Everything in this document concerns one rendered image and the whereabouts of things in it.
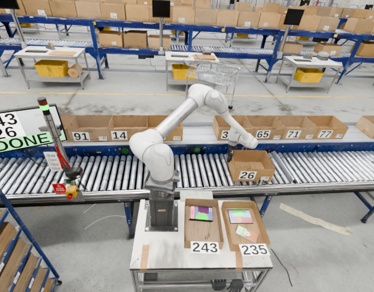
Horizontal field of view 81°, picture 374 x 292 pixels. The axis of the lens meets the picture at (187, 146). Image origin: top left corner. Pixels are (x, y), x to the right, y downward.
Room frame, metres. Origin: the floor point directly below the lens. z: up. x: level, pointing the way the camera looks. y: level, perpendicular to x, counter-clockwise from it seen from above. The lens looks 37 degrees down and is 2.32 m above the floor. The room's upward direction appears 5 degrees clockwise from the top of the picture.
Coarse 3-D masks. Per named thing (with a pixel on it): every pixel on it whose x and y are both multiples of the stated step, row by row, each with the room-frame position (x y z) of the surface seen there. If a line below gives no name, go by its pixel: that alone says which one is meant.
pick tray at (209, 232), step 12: (192, 204) 1.20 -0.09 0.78; (204, 204) 1.20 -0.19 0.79; (216, 204) 1.21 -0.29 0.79; (216, 216) 1.11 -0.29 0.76; (192, 228) 0.98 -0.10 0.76; (204, 228) 0.99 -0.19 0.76; (216, 228) 1.00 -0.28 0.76; (192, 240) 0.88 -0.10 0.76; (204, 240) 0.89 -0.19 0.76; (216, 240) 0.89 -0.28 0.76
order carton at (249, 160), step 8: (240, 152) 1.84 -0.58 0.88; (248, 152) 1.85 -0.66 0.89; (256, 152) 1.86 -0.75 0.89; (264, 152) 1.86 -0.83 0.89; (232, 160) 1.68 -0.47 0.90; (240, 160) 1.84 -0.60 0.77; (248, 160) 1.85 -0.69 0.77; (256, 160) 1.86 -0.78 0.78; (264, 160) 1.82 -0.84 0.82; (232, 168) 1.63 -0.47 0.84; (240, 168) 1.73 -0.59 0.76; (248, 168) 1.75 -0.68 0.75; (256, 168) 1.75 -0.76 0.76; (264, 168) 1.76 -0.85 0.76; (272, 168) 1.63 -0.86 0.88; (232, 176) 1.58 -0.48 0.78; (256, 176) 1.56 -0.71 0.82; (264, 176) 1.57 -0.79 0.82; (272, 176) 1.58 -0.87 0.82
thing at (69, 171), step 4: (68, 168) 1.21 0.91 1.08; (72, 168) 1.21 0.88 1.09; (76, 168) 1.21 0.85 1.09; (80, 168) 1.22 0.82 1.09; (68, 172) 1.17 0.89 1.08; (72, 172) 1.17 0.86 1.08; (76, 172) 1.18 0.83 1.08; (80, 172) 1.19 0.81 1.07; (68, 176) 1.16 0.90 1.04; (72, 176) 1.17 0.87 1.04; (76, 176) 1.20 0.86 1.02; (72, 180) 1.18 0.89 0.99
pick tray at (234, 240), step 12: (228, 204) 1.20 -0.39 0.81; (240, 204) 1.22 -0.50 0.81; (252, 204) 1.23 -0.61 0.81; (228, 216) 1.12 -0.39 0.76; (252, 216) 1.14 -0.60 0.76; (228, 228) 0.95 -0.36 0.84; (252, 228) 1.02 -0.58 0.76; (264, 228) 0.98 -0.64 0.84; (228, 240) 0.90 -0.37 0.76; (240, 240) 0.91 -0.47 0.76; (264, 240) 0.92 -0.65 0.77
